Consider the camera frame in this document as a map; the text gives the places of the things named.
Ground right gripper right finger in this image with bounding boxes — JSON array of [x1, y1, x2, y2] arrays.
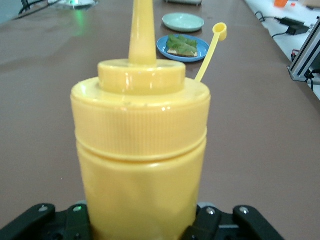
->
[[182, 203, 286, 240]]

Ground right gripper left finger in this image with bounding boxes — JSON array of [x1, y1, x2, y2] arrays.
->
[[0, 203, 95, 240]]

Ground yellow mustard squeeze bottle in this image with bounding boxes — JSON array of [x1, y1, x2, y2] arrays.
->
[[70, 0, 229, 240]]

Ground brown bread slice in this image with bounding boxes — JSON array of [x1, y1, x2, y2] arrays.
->
[[166, 48, 198, 58]]

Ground green lettuce leaf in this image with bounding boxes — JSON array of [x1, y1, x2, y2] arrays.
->
[[166, 34, 199, 54]]

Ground blue round plate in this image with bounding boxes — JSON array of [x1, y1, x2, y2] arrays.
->
[[156, 34, 211, 63]]

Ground pale green round plate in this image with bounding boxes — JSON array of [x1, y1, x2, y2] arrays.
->
[[162, 12, 205, 33]]

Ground black power adapter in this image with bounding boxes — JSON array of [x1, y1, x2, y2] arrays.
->
[[274, 16, 311, 36]]

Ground aluminium camera mount profile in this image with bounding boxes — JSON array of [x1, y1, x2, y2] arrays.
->
[[287, 17, 320, 83]]

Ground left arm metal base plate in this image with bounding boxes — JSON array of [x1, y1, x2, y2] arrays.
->
[[48, 0, 99, 11]]

